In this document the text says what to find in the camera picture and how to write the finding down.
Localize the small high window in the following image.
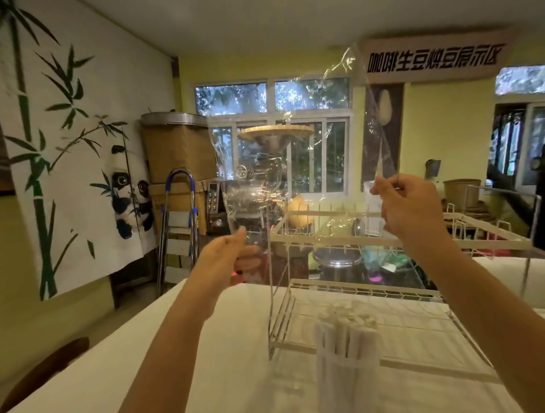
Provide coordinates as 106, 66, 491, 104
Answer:
494, 65, 545, 96

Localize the bundle of white tubes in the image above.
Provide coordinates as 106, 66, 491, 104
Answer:
314, 301, 382, 413

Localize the glass door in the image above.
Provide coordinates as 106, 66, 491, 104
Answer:
487, 102, 545, 193

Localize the dark wall poster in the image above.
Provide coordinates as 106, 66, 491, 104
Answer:
361, 83, 404, 189

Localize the coffee roaster machine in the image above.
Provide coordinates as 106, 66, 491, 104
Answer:
206, 124, 316, 261

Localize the person's right forearm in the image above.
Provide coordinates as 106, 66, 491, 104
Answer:
400, 232, 545, 413

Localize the metal stepladder with blue handle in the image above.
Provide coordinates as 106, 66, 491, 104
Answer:
156, 169, 201, 297

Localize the steel pot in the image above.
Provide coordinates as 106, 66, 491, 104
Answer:
313, 246, 365, 269

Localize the white wire dish rack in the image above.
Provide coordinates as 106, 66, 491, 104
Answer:
267, 185, 542, 384

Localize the white tablecloth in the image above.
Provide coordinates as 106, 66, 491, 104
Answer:
9, 256, 545, 413

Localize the person's right hand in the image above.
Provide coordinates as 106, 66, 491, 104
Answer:
370, 174, 448, 248

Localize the clear plastic bag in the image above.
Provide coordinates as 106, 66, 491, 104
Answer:
211, 45, 426, 300

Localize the large cardboard box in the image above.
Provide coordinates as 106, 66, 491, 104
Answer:
141, 123, 219, 184

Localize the person's left forearm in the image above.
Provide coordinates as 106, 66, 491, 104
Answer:
118, 277, 224, 413

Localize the round metal lid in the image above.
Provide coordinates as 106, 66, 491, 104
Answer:
140, 111, 209, 128

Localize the tan bucket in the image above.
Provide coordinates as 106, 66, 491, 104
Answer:
443, 179, 482, 212

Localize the person's left hand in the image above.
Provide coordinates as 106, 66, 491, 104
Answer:
194, 226, 262, 299

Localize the large white framed window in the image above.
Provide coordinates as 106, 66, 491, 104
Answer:
194, 77, 355, 197

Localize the white banner with black characters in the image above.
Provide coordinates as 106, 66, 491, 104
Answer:
359, 27, 518, 84

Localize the panda bamboo wall hanging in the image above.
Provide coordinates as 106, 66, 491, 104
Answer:
0, 0, 177, 302

